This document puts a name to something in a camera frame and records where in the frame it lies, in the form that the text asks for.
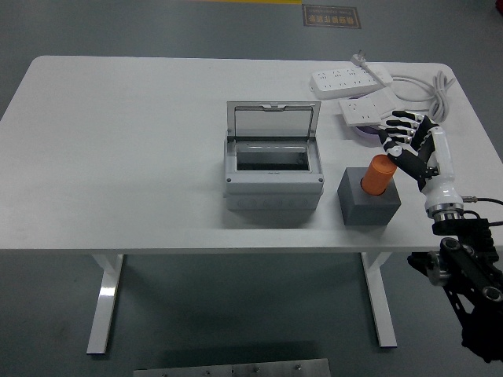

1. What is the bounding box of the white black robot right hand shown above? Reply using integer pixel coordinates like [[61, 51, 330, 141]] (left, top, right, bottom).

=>
[[377, 110, 464, 213]]

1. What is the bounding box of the orange cylindrical battery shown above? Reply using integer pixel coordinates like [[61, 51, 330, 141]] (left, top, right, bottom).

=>
[[360, 154, 398, 196]]

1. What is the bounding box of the transparent hinged box lid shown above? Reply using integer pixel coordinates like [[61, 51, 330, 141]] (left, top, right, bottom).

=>
[[226, 101, 321, 141]]

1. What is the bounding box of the grey block battery holder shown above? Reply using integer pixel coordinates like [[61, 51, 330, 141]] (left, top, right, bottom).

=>
[[336, 167, 402, 227]]

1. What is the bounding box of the grey plastic junction box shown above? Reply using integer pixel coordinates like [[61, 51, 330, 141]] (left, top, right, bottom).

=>
[[222, 135, 325, 211]]

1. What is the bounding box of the white power strip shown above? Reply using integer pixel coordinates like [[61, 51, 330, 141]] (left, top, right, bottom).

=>
[[307, 64, 395, 100]]

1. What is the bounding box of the white table leg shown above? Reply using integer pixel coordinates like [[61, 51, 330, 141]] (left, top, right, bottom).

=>
[[360, 253, 398, 349], [86, 254, 125, 355]]

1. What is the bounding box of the brown floor sign sticker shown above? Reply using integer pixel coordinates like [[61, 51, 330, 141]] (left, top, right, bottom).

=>
[[302, 4, 362, 29]]

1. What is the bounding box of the grey metal plate with screws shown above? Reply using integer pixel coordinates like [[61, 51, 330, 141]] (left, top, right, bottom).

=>
[[133, 357, 331, 377]]

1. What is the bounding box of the white power cord with plug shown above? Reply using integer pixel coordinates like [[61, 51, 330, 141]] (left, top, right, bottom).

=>
[[351, 49, 457, 129]]

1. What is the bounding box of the white wall socket panel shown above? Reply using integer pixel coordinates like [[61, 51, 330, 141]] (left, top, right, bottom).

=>
[[338, 96, 394, 127]]

